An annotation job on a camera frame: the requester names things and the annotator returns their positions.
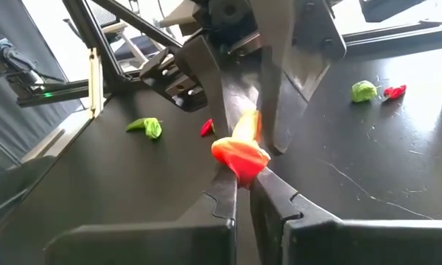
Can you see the black table mat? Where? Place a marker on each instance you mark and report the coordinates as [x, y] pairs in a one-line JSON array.
[[353, 165]]

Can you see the green bell pepper toy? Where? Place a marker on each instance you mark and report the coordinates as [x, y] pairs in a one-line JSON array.
[[364, 91], [153, 128]]

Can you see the red chili pepper toy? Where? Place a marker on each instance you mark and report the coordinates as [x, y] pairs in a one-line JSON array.
[[206, 127], [394, 92]]

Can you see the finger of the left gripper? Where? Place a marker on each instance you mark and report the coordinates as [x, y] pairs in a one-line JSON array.
[[206, 88], [276, 92]]

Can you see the white metal bracket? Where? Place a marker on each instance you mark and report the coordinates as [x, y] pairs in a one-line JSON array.
[[95, 82]]

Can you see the black aluminium table frame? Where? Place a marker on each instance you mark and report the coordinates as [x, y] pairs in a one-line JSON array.
[[92, 38]]

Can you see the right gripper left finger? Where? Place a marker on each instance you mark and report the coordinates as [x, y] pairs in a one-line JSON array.
[[191, 239]]

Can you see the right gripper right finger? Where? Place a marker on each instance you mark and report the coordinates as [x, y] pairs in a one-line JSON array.
[[316, 243]]

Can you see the green chili pepper toy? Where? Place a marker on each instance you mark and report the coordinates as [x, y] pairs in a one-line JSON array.
[[135, 125]]

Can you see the person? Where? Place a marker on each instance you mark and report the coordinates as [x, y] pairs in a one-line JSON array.
[[7, 184]]

